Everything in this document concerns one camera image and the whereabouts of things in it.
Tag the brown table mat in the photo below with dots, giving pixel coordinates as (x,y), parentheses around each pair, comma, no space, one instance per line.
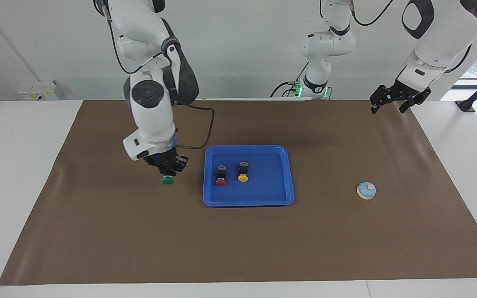
(238,248)

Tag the yellow push button switch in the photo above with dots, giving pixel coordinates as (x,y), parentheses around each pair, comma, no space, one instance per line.
(243,173)

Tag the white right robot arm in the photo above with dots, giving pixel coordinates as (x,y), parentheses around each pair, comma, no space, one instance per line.
(151,103)

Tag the blue plastic tray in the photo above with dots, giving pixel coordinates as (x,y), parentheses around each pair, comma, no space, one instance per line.
(263,192)

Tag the green push button switch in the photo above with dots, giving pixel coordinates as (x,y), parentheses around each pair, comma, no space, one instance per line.
(167,180)

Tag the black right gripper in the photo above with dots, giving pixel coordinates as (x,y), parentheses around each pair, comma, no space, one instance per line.
(168,159)

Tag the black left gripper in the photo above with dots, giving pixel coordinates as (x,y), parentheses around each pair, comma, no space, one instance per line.
(402,93)

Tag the white wall socket box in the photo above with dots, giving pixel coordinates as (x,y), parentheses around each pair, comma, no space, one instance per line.
(35,92)

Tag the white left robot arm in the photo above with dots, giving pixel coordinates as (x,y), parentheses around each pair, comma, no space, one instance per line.
(441,37)

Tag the red push button switch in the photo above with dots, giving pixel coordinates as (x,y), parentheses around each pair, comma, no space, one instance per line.
(221,176)

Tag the light blue desk bell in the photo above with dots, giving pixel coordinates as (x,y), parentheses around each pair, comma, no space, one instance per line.
(365,190)

